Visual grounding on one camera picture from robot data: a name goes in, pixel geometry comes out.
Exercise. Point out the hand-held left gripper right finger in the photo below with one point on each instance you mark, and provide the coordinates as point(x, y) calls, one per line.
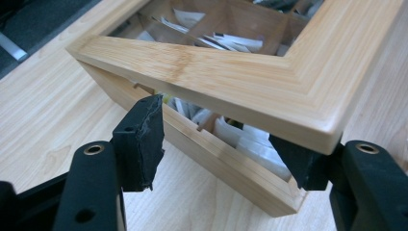
point(308, 166)

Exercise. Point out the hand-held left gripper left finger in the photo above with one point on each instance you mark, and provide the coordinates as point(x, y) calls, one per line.
point(139, 150)

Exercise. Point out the wooden compartment box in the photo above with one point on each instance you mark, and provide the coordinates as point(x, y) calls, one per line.
point(224, 163)

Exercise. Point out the wooden box lid with window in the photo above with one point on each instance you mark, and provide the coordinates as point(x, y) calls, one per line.
point(224, 73)

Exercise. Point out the pile of white packets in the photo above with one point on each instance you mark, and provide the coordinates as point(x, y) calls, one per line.
point(256, 150)

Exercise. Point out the white strip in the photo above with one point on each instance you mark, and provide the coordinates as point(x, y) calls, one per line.
point(12, 48)

